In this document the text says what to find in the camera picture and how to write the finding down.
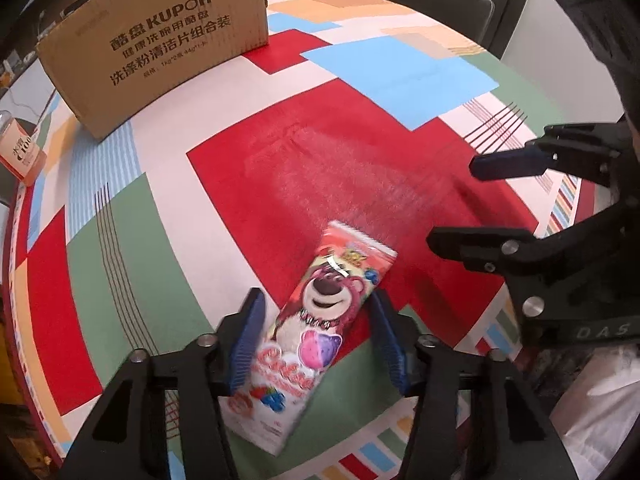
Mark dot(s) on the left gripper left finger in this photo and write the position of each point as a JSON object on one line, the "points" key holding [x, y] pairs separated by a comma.
{"points": [[124, 436]]}

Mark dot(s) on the pink bear snack packet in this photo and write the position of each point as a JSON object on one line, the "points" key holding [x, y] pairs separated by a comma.
{"points": [[304, 339]]}

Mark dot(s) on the orange drink bottle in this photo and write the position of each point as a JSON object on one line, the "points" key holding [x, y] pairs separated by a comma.
{"points": [[19, 152]]}

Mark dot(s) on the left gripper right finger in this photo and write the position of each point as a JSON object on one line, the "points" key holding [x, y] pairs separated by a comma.
{"points": [[474, 414]]}

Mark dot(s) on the colourful patchwork tablecloth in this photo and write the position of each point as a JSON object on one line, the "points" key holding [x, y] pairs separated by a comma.
{"points": [[361, 111]]}

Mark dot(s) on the brown cardboard box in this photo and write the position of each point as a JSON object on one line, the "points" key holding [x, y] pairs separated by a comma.
{"points": [[110, 59]]}

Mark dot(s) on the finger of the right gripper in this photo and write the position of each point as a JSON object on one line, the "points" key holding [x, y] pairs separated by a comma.
{"points": [[610, 236], [601, 153]]}

